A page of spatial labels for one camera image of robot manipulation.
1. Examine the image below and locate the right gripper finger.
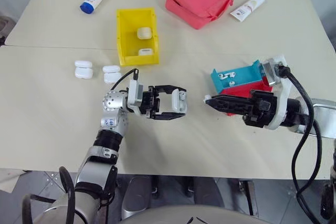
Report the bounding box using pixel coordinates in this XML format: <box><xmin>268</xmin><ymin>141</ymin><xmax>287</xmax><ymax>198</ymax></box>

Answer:
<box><xmin>209</xmin><ymin>104</ymin><xmax>254</xmax><ymax>116</ymax></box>
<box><xmin>204</xmin><ymin>94</ymin><xmax>254</xmax><ymax>106</ymax></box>

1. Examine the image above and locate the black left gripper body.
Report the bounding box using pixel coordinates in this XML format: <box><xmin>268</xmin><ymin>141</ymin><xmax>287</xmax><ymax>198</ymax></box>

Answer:
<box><xmin>141</xmin><ymin>86</ymin><xmax>161</xmax><ymax>119</ymax></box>

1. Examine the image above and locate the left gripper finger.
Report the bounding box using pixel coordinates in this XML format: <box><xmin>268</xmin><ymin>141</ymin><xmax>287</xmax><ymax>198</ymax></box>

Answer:
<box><xmin>153</xmin><ymin>84</ymin><xmax>187</xmax><ymax>96</ymax></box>
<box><xmin>152</xmin><ymin>111</ymin><xmax>187</xmax><ymax>121</ymax></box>

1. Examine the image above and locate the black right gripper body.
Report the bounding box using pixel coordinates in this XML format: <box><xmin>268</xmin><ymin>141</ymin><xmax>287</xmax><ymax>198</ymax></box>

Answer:
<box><xmin>243</xmin><ymin>89</ymin><xmax>279</xmax><ymax>130</ymax></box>

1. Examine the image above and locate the closed cream earbud case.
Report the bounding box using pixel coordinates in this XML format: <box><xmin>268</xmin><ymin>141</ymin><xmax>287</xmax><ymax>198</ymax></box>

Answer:
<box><xmin>136</xmin><ymin>26</ymin><xmax>152</xmax><ymax>40</ymax></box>

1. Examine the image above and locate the yellow plastic bin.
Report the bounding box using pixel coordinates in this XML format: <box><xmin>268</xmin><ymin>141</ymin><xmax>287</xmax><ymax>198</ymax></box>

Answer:
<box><xmin>116</xmin><ymin>7</ymin><xmax>160</xmax><ymax>67</ymax></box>

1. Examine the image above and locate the red plastic tray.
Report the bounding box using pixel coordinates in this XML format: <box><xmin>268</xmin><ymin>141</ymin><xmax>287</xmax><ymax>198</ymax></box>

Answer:
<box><xmin>222</xmin><ymin>76</ymin><xmax>275</xmax><ymax>117</ymax></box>

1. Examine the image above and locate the blue plastic tray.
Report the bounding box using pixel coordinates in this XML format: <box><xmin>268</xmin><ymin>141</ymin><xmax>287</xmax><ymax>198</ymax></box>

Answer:
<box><xmin>209</xmin><ymin>60</ymin><xmax>265</xmax><ymax>95</ymax></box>

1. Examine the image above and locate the silver rounded shape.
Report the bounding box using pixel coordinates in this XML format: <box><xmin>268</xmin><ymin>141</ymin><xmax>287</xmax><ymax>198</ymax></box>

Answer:
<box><xmin>122</xmin><ymin>175</ymin><xmax>153</xmax><ymax>219</ymax></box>

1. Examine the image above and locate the metal table leg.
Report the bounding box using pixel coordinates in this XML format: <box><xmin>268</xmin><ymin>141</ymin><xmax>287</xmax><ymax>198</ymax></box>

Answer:
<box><xmin>240</xmin><ymin>180</ymin><xmax>259</xmax><ymax>217</ymax></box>

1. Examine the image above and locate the white cosmetic tube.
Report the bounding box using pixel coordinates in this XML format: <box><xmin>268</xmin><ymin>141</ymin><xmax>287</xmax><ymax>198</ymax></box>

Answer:
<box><xmin>229</xmin><ymin>0</ymin><xmax>266</xmax><ymax>22</ymax></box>

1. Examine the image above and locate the pale robot torso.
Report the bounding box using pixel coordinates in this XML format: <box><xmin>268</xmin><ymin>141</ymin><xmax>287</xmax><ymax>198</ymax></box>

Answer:
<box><xmin>120</xmin><ymin>204</ymin><xmax>271</xmax><ymax>224</ymax></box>

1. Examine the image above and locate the white cloth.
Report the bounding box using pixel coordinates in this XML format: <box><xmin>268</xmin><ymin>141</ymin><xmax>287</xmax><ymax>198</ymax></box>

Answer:
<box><xmin>0</xmin><ymin>168</ymin><xmax>27</xmax><ymax>192</ymax></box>

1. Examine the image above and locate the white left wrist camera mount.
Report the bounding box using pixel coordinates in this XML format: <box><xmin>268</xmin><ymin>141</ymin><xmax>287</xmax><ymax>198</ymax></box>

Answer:
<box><xmin>126</xmin><ymin>79</ymin><xmax>148</xmax><ymax>116</ymax></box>

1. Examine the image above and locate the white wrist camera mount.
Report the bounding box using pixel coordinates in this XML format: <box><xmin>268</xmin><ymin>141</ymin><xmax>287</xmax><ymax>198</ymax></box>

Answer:
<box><xmin>259</xmin><ymin>54</ymin><xmax>292</xmax><ymax>131</ymax></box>
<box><xmin>126</xmin><ymin>79</ymin><xmax>148</xmax><ymax>116</ymax></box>

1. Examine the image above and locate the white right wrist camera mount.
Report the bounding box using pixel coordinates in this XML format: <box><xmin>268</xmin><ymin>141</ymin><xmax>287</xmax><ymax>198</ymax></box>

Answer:
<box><xmin>259</xmin><ymin>54</ymin><xmax>292</xmax><ymax>131</ymax></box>

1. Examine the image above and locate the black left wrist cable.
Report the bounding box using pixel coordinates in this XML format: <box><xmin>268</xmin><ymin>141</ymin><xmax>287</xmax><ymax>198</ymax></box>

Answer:
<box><xmin>109</xmin><ymin>68</ymin><xmax>140</xmax><ymax>91</ymax></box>

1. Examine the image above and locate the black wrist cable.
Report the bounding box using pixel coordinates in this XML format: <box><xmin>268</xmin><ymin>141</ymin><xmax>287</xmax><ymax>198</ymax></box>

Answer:
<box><xmin>109</xmin><ymin>68</ymin><xmax>140</xmax><ymax>91</ymax></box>
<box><xmin>274</xmin><ymin>63</ymin><xmax>326</xmax><ymax>222</ymax></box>

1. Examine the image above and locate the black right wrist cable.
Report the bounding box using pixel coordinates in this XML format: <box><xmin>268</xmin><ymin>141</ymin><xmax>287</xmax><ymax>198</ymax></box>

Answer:
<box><xmin>274</xmin><ymin>63</ymin><xmax>326</xmax><ymax>222</ymax></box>

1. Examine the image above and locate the thick black shoulder cable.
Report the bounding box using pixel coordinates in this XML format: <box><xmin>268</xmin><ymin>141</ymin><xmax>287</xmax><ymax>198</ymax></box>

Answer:
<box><xmin>58</xmin><ymin>166</ymin><xmax>78</xmax><ymax>224</ymax></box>

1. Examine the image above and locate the thin black cable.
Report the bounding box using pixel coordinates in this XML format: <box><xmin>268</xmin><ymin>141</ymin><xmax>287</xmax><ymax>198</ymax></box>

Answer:
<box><xmin>21</xmin><ymin>193</ymin><xmax>55</xmax><ymax>224</ymax></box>

